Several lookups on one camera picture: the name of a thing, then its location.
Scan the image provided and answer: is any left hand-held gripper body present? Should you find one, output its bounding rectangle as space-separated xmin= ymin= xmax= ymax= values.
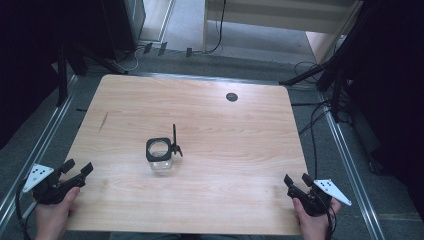
xmin=22 ymin=163 xmax=86 ymax=205

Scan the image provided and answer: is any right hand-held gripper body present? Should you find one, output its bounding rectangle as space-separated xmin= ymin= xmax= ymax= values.
xmin=288 ymin=179 xmax=353 ymax=217

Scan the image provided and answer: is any clear jar with black lid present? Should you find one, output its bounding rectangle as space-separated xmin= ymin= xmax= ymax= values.
xmin=145 ymin=123 xmax=184 ymax=174

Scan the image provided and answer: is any person's left hand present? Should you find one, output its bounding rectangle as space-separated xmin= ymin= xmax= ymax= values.
xmin=32 ymin=186 xmax=81 ymax=240

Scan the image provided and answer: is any person's right hand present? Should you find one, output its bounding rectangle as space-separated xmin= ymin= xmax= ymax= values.
xmin=292 ymin=197 xmax=342 ymax=240

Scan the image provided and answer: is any black stand leg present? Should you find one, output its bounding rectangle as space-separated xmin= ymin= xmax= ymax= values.
xmin=68 ymin=41 xmax=130 ymax=76
xmin=55 ymin=41 xmax=70 ymax=108

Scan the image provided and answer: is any black tripod stand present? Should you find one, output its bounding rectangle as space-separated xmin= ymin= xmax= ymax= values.
xmin=279 ymin=6 xmax=378 ymax=124

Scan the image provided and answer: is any dark cabinet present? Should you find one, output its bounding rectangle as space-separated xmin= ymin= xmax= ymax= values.
xmin=99 ymin=0 xmax=147 ymax=61

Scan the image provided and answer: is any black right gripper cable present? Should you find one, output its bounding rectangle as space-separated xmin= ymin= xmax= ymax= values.
xmin=324 ymin=199 xmax=338 ymax=240

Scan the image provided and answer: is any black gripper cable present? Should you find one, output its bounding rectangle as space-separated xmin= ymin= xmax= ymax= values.
xmin=14 ymin=179 xmax=37 ymax=240
xmin=324 ymin=199 xmax=338 ymax=240

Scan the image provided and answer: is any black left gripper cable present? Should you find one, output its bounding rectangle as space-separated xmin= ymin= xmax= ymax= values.
xmin=14 ymin=179 xmax=37 ymax=240

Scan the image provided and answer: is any aluminium floor rail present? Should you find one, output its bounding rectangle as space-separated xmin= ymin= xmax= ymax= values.
xmin=319 ymin=93 xmax=388 ymax=240
xmin=0 ymin=75 xmax=80 ymax=231

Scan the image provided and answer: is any black floor cable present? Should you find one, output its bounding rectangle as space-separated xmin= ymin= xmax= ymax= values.
xmin=292 ymin=60 xmax=338 ymax=181

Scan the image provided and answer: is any white floor cable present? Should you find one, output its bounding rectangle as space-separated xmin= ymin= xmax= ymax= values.
xmin=112 ymin=47 xmax=140 ymax=72

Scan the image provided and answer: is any black hanging cable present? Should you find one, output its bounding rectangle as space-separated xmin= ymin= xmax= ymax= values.
xmin=199 ymin=0 xmax=228 ymax=55

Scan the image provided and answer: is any white furniture frame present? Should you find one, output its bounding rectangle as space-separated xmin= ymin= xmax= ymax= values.
xmin=202 ymin=0 xmax=364 ymax=65

